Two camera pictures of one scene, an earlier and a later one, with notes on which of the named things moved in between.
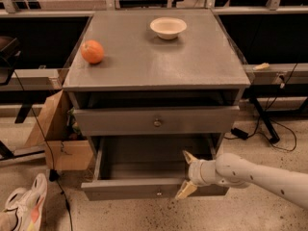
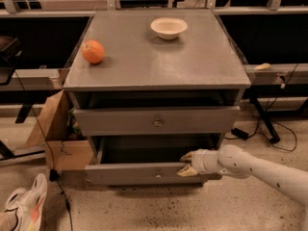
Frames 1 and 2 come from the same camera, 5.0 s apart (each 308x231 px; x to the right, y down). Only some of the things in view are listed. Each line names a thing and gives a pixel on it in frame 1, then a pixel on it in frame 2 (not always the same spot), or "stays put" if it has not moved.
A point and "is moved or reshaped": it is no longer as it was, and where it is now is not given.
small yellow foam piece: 262,66 stays put
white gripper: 194,173 -> 198,161
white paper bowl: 167,28 stays put
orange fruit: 91,51 stays put
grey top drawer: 156,121 stays put
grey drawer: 149,168 is moved or reshaped
